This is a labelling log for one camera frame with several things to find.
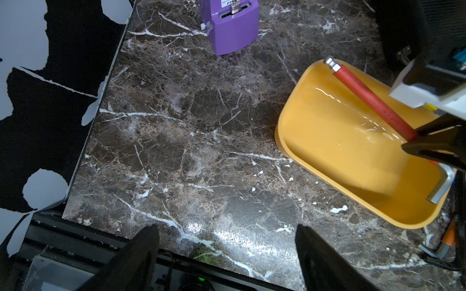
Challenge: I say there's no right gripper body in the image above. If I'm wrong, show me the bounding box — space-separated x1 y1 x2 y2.
390 1 466 120

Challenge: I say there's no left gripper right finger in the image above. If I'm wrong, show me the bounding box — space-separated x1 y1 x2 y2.
295 224 377 291

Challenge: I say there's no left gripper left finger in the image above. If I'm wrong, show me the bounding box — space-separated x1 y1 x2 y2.
79 224 160 291

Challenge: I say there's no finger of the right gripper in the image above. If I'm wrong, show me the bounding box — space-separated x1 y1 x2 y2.
402 123 466 171

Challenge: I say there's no red-sleeved hex key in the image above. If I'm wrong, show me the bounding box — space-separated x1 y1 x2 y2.
324 56 455 204

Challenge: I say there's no orange-sleeved hex key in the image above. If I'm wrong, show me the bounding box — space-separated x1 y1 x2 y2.
419 218 456 259

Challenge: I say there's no yellow plastic storage tray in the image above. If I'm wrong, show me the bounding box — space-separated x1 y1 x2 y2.
275 60 443 229

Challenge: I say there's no black metal case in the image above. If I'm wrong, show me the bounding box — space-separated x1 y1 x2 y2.
369 0 430 69

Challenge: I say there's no purple metronome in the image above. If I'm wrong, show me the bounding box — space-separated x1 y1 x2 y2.
198 0 259 56

